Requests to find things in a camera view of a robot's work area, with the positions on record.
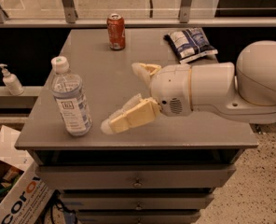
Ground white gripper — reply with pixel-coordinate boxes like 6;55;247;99
101;63;192;134

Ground grey drawer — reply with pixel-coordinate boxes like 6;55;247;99
76;210;200;224
35;164;236;189
61;192;214;211

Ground blue label plastic water bottle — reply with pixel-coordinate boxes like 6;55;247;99
51;56;92;136

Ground white pump dispenser bottle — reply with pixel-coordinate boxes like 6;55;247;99
0;63;24;96

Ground grey drawer cabinet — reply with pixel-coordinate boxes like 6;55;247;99
14;27;259;224

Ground red soda can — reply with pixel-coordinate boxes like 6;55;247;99
107;13;126;50

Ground bottom grey drawer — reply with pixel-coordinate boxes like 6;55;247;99
76;210;200;224

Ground middle grey drawer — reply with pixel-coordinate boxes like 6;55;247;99
61;192;214;211

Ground white cardboard box orange letters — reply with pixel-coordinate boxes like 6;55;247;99
0;125;53;224

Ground top grey drawer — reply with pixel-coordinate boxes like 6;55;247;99
35;164;236;189

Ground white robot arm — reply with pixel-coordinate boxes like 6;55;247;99
101;40;276;134

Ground grey metal railing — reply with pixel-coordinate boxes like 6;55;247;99
0;0;276;28

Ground blue white snack bag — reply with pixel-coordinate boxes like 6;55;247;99
164;28;218;63

